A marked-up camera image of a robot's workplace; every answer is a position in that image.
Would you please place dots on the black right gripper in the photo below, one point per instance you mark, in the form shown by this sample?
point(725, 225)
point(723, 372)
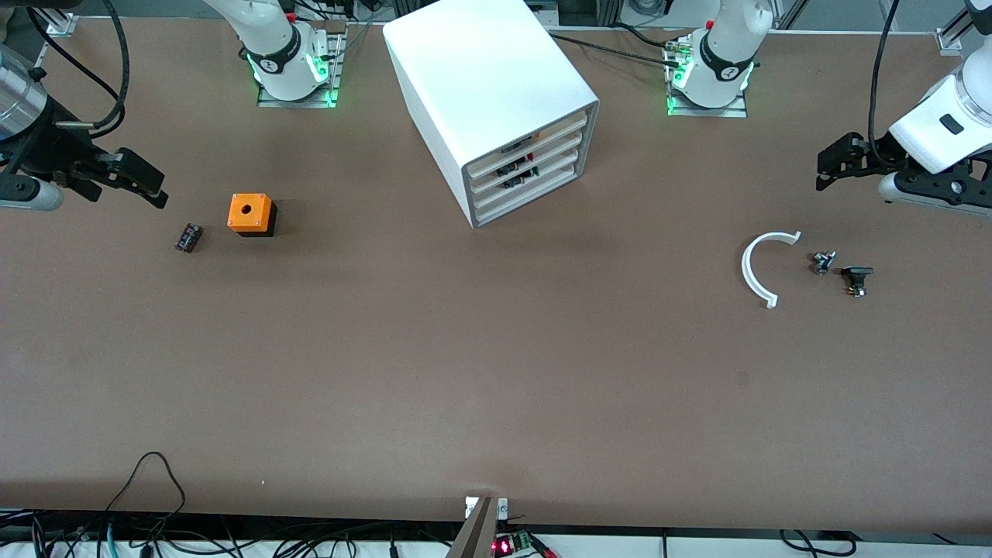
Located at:
point(48, 149)

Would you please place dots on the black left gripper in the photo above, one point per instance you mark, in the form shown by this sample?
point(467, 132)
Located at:
point(874, 153)

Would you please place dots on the white plastic drawer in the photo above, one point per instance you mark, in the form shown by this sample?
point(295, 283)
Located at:
point(484, 170)
point(489, 211)
point(486, 184)
point(487, 198)

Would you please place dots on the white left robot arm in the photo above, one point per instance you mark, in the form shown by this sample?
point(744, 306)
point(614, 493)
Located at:
point(725, 54)

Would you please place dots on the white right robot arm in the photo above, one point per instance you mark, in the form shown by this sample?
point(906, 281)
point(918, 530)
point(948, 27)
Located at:
point(283, 54)

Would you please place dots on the black button holder component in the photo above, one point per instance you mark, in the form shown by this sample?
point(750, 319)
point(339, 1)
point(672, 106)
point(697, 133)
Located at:
point(856, 273)

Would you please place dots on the white drawer cabinet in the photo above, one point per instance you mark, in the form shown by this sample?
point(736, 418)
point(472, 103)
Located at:
point(480, 70)

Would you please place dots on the small black contact block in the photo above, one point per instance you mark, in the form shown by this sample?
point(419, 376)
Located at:
point(188, 238)

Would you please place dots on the small grey metal component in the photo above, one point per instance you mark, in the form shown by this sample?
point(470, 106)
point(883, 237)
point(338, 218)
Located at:
point(823, 262)

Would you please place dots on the orange box with hole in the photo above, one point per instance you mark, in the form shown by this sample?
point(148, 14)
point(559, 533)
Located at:
point(260, 217)

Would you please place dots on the white curved plastic arc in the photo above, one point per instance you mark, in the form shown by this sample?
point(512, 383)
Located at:
point(746, 267)

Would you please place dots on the circuit board with red LED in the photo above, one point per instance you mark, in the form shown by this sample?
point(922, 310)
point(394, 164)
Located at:
point(518, 540)

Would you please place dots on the aluminium frame profile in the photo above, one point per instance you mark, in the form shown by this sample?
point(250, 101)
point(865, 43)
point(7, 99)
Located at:
point(62, 25)
point(949, 40)

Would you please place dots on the black switch component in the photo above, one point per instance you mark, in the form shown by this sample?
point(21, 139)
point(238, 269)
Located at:
point(518, 183)

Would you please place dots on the black switch with red mark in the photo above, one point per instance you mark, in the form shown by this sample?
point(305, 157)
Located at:
point(513, 167)

